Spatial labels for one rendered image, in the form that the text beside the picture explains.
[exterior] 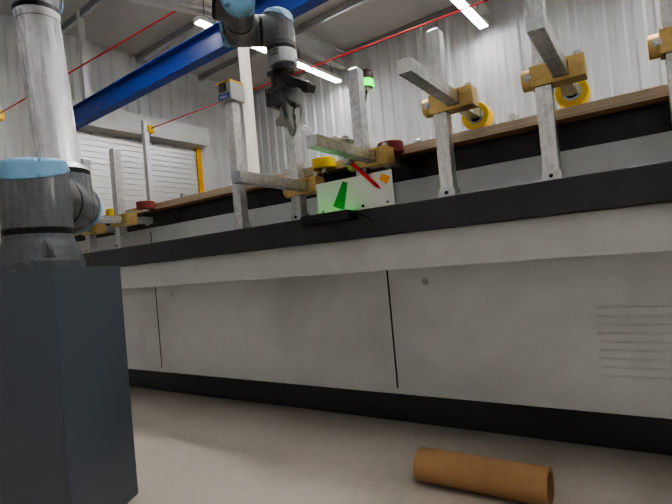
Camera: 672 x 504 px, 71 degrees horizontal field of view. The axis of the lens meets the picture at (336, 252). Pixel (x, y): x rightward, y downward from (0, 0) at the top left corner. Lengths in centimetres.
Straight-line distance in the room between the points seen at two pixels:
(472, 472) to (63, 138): 134
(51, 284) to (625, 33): 845
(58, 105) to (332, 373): 120
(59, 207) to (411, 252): 89
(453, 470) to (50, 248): 106
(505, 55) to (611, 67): 167
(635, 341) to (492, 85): 792
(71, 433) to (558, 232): 117
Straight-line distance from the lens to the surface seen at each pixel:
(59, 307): 117
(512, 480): 118
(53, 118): 151
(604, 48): 881
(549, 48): 106
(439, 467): 123
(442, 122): 129
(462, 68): 940
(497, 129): 141
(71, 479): 123
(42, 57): 157
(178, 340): 234
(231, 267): 173
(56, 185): 129
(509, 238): 122
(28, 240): 126
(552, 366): 145
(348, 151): 123
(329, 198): 142
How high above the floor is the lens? 56
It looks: 1 degrees up
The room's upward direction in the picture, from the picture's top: 5 degrees counter-clockwise
